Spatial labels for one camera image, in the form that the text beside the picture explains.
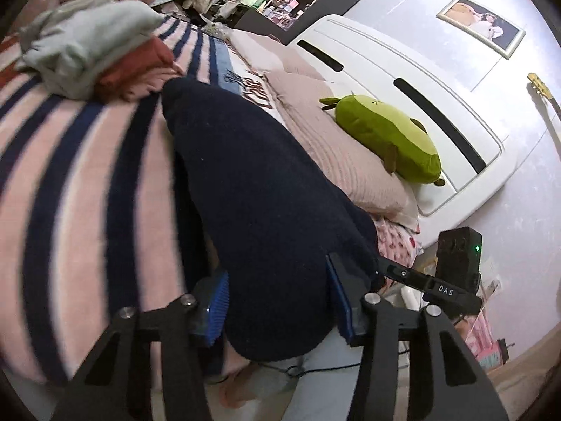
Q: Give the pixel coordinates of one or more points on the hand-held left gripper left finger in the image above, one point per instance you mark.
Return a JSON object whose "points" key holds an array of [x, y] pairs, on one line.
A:
{"points": [[217, 311]]}

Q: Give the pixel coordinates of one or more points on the white headboard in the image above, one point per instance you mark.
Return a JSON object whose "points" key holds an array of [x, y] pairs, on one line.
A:
{"points": [[394, 65]]}

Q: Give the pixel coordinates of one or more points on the green avocado plush toy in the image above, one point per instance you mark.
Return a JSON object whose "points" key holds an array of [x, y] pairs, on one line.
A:
{"points": [[385, 136]]}

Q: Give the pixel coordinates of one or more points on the dark bookshelf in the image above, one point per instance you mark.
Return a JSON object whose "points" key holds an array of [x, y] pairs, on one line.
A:
{"points": [[307, 0]]}

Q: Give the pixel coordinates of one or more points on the person's light blue pants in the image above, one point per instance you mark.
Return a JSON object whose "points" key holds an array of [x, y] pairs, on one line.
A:
{"points": [[324, 386]]}

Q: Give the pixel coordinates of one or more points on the pink pillow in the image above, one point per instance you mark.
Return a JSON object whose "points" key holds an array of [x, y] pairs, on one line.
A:
{"points": [[333, 153], [271, 52]]}

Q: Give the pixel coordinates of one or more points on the folded red cloth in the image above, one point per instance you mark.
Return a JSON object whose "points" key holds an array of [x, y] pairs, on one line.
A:
{"points": [[136, 70]]}

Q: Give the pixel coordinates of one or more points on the framed photo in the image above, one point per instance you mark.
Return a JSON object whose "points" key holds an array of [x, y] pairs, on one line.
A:
{"points": [[480, 24]]}

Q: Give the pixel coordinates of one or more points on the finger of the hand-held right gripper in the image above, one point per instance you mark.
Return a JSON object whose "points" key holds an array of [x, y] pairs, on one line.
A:
{"points": [[396, 272]]}

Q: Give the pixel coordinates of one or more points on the pink printed bed sheet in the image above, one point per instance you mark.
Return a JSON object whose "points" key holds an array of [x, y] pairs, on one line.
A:
{"points": [[394, 241]]}

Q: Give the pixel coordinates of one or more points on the striped blanket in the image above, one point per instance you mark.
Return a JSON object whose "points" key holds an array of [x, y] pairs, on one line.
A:
{"points": [[87, 184]]}

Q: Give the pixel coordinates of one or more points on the navy sweater with planet print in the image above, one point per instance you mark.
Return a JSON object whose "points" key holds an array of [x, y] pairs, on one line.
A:
{"points": [[263, 206]]}

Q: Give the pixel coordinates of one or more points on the pink box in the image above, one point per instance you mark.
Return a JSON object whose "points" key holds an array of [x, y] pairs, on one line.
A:
{"points": [[482, 342]]}

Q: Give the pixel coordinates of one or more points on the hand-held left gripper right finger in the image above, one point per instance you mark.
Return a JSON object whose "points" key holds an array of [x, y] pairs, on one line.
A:
{"points": [[339, 302]]}

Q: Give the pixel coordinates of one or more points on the guitar headstock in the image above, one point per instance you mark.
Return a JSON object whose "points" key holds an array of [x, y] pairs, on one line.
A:
{"points": [[545, 94]]}

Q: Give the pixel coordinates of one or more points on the person's foot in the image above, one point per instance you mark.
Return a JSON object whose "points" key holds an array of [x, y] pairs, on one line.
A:
{"points": [[239, 388]]}

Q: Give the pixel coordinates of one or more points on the folded grey cloth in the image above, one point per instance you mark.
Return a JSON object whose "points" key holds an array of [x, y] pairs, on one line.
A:
{"points": [[83, 39]]}

